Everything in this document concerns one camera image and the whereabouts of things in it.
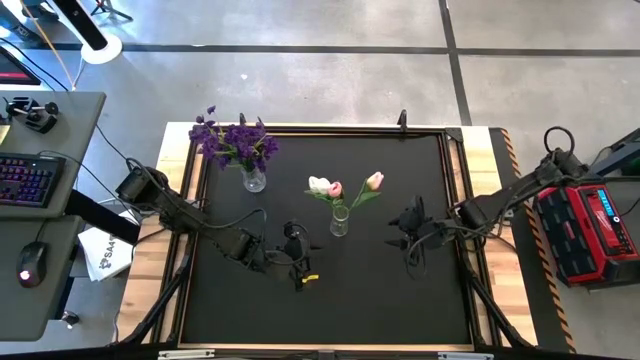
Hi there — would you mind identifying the black device with red lights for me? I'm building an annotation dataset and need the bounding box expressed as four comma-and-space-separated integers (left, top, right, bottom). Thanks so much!
0, 46, 42, 86

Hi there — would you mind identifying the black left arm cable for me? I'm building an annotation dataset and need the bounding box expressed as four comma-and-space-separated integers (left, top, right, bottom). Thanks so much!
202, 206, 269, 241

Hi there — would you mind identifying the black desk clamp mount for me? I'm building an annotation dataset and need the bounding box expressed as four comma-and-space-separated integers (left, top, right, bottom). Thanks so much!
3, 96, 60, 135

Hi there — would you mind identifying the deep pink tulip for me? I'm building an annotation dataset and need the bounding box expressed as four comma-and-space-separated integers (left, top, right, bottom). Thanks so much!
327, 180, 346, 221

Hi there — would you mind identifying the black table mat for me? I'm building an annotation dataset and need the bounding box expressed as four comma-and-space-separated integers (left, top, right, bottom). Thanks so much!
179, 133, 474, 346

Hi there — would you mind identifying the white printed paper bag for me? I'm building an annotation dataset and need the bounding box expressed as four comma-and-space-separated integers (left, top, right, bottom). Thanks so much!
78, 209, 136, 283

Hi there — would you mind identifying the dark equipment case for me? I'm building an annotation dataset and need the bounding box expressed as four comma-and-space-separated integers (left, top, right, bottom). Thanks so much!
589, 127, 640, 177

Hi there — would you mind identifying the black aluminium rig frame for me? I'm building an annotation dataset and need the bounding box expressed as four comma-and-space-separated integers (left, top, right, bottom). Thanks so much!
107, 109, 539, 360

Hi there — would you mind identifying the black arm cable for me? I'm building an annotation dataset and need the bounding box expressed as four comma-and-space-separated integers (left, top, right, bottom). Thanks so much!
402, 227, 481, 279
202, 206, 269, 241

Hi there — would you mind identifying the gray desk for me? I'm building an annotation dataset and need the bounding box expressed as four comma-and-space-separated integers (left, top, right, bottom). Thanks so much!
0, 91, 107, 343

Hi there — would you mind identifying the textured round clear glass vase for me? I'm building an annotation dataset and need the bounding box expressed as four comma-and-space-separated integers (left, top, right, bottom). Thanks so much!
241, 167, 268, 194

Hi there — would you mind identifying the hazard striped floor mat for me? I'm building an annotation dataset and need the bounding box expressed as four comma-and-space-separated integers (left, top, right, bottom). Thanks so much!
488, 127, 577, 354

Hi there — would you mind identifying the yellow cable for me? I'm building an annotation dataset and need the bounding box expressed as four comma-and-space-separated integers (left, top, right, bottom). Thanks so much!
19, 0, 77, 92

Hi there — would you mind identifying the smooth clear glass bottle vase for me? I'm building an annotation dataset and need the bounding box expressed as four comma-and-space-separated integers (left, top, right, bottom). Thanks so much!
328, 203, 351, 239

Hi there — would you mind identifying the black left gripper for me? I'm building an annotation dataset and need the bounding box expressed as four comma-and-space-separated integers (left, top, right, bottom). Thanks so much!
279, 237, 325, 293

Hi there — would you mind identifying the pink and yellow tulip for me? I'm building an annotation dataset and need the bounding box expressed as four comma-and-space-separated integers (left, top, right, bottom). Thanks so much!
342, 170, 386, 221

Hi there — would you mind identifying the red black power station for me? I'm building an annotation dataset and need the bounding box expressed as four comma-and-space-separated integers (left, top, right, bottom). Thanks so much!
531, 183, 640, 290

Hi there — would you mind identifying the tall black white tower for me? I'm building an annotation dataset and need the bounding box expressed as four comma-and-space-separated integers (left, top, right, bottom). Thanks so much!
51, 0, 124, 66

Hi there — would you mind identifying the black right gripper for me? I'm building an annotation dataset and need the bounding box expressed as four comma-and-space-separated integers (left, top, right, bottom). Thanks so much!
383, 212, 436, 251

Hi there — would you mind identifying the black backlit keyboard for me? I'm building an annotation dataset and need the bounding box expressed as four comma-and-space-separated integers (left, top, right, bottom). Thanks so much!
0, 153, 67, 209

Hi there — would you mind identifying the black computer mouse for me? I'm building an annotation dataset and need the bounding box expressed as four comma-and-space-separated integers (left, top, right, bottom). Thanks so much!
16, 241, 50, 290

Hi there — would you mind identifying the black tripod stand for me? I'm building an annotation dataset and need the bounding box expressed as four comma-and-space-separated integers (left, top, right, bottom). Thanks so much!
89, 0, 135, 23

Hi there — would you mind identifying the black flat bar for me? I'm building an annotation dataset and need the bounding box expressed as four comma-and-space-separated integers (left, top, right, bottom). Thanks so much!
64, 188, 142, 246

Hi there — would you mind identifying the silver metal bracket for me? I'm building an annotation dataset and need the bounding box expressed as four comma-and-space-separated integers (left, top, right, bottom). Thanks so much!
157, 348, 216, 360
437, 351, 495, 360

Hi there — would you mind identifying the purple artificial flower bunch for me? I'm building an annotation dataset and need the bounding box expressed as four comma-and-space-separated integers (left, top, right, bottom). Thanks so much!
219, 119, 280, 174
188, 104, 224, 171

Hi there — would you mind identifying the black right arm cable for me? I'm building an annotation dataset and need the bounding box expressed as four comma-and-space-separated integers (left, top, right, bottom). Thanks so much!
402, 227, 481, 279

